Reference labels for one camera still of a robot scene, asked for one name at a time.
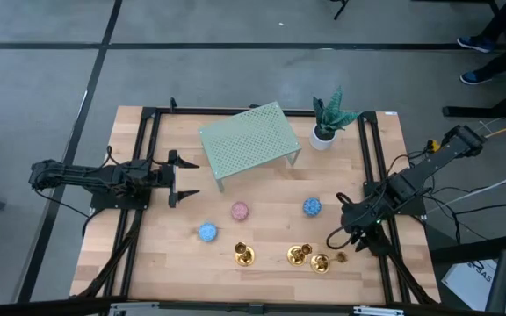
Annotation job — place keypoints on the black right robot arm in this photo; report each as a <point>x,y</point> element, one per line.
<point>433,162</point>

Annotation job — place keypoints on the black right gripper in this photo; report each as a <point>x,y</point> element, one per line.
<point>360,217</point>

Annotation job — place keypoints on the pink speckled ball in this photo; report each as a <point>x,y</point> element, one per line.
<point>240,211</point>

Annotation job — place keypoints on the black floor bar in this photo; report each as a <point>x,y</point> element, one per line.
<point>477,250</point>

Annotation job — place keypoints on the snake plant in white pot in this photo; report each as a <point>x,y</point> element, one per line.
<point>323,138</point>

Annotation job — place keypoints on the white printed paper sheet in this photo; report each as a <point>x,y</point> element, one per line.
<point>468,281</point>

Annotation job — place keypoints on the short gold candlestick holder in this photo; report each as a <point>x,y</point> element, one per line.
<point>296,258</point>

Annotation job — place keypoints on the person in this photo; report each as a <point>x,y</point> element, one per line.
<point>503,17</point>

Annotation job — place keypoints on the black aluminium table frame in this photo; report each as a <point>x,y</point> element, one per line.
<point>191,111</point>

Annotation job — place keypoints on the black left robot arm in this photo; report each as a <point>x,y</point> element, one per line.
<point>81,175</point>

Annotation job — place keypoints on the white label sticker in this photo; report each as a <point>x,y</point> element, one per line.
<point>391,113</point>

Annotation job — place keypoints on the black overhead frame beam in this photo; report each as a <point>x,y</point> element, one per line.
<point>38,307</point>

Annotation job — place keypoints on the black stand leg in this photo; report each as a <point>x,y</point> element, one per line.
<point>340,11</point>

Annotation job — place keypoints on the green perforated metal shelf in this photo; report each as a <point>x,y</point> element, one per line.
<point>248,140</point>

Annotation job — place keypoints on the dark blue speckled ball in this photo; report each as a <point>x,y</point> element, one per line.
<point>312,206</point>

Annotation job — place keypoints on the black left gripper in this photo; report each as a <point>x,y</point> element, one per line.
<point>173,175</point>

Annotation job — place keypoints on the light blue speckled ball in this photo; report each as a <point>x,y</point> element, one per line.
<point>207,232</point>

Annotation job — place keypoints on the black desk leg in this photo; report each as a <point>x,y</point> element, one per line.
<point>477,112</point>

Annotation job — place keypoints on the silver metal bracket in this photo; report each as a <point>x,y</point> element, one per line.
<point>376,311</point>
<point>130,310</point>

